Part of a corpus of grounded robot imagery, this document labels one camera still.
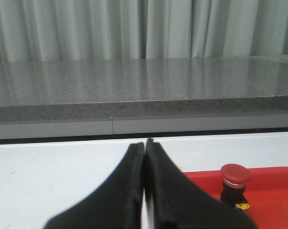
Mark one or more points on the grey granite counter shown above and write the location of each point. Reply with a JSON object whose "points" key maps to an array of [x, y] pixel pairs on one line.
{"points": [[125, 97]]}

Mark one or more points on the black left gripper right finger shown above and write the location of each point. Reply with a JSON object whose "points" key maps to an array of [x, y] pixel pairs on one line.
{"points": [[175, 202]]}

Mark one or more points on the red plastic tray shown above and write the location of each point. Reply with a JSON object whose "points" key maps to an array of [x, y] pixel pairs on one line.
{"points": [[266, 192]]}

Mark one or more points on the grey pleated curtain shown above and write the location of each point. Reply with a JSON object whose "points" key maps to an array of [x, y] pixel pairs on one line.
{"points": [[47, 30]]}

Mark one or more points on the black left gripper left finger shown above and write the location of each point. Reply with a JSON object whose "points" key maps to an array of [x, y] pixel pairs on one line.
{"points": [[115, 204]]}

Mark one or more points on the red mushroom push button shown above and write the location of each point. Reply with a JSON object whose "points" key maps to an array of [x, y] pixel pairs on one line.
{"points": [[235, 178]]}

